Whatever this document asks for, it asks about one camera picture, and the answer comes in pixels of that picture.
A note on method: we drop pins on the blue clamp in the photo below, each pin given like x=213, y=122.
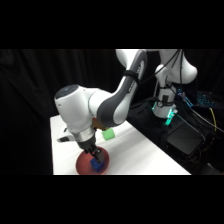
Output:
x=183, y=96

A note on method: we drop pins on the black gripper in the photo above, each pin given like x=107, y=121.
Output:
x=87, y=143

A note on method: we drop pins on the blue cube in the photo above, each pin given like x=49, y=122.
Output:
x=96, y=164

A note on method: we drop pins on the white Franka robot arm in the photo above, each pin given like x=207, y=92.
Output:
x=113, y=103

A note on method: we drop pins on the pink bowl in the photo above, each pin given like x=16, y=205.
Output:
x=83, y=165

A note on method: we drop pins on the green base light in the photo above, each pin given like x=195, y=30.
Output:
x=170, y=118

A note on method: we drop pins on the green block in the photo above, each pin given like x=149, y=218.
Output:
x=109, y=134

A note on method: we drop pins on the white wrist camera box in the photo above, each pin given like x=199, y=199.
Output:
x=65, y=136

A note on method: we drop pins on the device with cyan lights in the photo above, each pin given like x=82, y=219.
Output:
x=204, y=98

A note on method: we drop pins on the black box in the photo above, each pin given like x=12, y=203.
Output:
x=185, y=138

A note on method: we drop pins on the black curtain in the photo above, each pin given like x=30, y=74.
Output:
x=33, y=83

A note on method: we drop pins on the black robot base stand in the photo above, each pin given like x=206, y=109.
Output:
x=146, y=116

